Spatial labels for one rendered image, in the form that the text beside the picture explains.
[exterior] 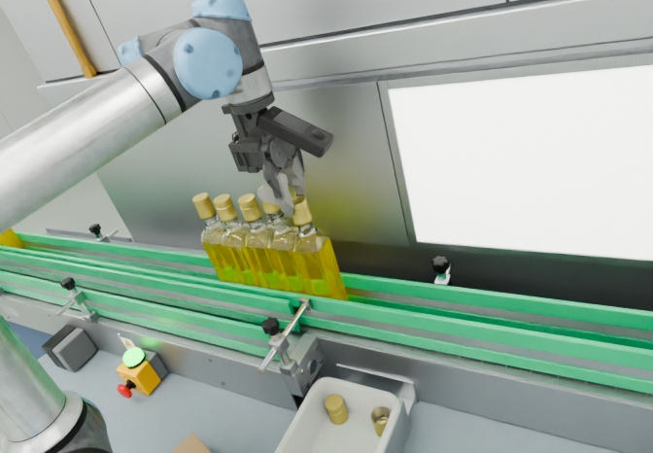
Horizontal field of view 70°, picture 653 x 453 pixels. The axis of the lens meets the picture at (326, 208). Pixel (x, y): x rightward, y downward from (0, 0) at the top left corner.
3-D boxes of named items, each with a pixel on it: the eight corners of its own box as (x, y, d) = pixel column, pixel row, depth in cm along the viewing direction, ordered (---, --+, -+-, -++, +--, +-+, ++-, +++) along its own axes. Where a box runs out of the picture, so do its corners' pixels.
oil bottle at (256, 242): (305, 299, 103) (276, 220, 92) (293, 318, 99) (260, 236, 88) (285, 296, 105) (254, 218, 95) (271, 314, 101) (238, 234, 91)
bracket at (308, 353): (327, 359, 95) (319, 335, 92) (306, 399, 88) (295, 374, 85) (313, 356, 97) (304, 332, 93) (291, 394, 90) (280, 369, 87)
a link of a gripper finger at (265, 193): (269, 215, 85) (257, 167, 81) (297, 216, 82) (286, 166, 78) (259, 223, 82) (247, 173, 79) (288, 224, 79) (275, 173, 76)
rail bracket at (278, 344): (323, 329, 93) (306, 281, 87) (280, 400, 81) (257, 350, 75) (310, 326, 94) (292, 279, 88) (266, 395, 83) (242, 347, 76)
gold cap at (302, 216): (316, 215, 85) (309, 194, 83) (307, 226, 82) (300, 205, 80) (299, 214, 86) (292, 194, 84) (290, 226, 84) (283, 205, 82)
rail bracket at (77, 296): (103, 318, 117) (75, 277, 110) (79, 339, 112) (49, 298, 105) (93, 315, 119) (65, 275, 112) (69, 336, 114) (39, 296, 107)
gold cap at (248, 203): (265, 212, 91) (257, 192, 88) (256, 223, 88) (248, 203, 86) (251, 211, 92) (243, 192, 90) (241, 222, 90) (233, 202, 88)
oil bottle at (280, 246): (328, 303, 100) (300, 222, 89) (316, 323, 96) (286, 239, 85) (306, 299, 102) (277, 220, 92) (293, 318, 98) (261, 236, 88)
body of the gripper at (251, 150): (262, 155, 85) (239, 91, 79) (302, 154, 81) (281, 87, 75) (238, 176, 79) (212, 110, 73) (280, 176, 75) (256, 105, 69)
